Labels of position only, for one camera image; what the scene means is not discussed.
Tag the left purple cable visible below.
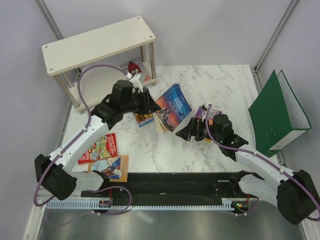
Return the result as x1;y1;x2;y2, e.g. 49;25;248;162
33;64;133;227

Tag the Roald Dahl purple book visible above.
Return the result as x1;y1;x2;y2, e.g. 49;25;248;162
194;105;223;120

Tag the dog picture book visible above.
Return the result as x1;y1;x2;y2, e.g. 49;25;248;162
133;113;154;128

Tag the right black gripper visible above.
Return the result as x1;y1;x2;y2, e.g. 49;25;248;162
175;117;222;143

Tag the aluminium frame post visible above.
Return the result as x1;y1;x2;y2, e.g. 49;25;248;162
252;0;300;74
34;0;64;40

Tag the white slotted cable duct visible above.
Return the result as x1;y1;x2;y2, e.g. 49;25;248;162
46;198;234;211

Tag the purple cable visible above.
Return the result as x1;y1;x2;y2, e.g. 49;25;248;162
33;64;133;227
203;103;320;222

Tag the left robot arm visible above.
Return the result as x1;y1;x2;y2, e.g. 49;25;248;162
34;80;161;200

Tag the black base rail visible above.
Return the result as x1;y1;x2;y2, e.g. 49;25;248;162
81;170;248;205

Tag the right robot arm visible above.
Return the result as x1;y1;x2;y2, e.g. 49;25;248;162
176;114;320;225

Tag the pink book on shelf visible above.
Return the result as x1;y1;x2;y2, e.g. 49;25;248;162
120;57;152;87

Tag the white two-tier shelf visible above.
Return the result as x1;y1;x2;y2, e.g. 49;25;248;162
42;16;157;114

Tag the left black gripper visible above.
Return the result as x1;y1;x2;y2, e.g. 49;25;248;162
121;88;161;115

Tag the aluminium frame post left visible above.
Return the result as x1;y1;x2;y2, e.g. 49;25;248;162
34;0;64;40

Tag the aluminium frame post right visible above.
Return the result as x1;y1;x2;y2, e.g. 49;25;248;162
252;0;300;74

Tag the red Treehouse book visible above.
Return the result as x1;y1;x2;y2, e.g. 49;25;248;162
77;133;118;165

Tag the Jane Eyre blue book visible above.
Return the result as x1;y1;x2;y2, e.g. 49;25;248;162
154;83;192;134

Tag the green lever arch binder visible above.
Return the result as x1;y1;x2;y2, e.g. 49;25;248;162
248;70;312;157

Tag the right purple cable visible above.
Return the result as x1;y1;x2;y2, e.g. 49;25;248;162
203;103;320;222

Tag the orange illustrated book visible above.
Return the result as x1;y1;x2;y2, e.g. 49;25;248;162
87;155;129;183

